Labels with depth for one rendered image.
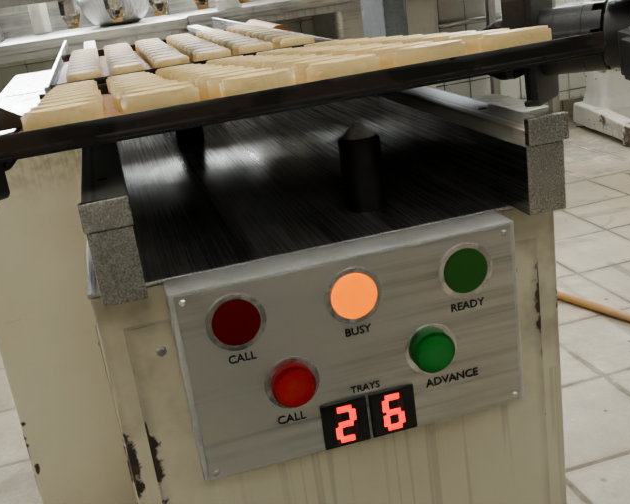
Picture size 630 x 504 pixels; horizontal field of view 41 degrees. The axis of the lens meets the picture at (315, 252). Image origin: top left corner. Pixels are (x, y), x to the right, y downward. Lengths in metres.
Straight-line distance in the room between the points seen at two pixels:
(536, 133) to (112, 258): 0.28
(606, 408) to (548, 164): 1.47
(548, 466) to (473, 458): 0.07
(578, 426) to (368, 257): 1.44
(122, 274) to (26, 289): 0.77
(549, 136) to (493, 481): 0.28
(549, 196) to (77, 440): 0.96
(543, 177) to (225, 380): 0.25
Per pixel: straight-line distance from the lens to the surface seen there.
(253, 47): 1.25
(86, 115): 0.54
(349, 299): 0.56
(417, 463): 0.68
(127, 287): 0.54
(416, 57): 0.58
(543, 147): 0.59
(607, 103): 4.65
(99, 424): 1.39
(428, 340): 0.59
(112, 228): 0.53
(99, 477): 1.43
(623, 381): 2.15
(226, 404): 0.58
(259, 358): 0.57
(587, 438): 1.93
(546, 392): 0.70
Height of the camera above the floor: 1.02
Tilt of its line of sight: 19 degrees down
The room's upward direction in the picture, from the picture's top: 8 degrees counter-clockwise
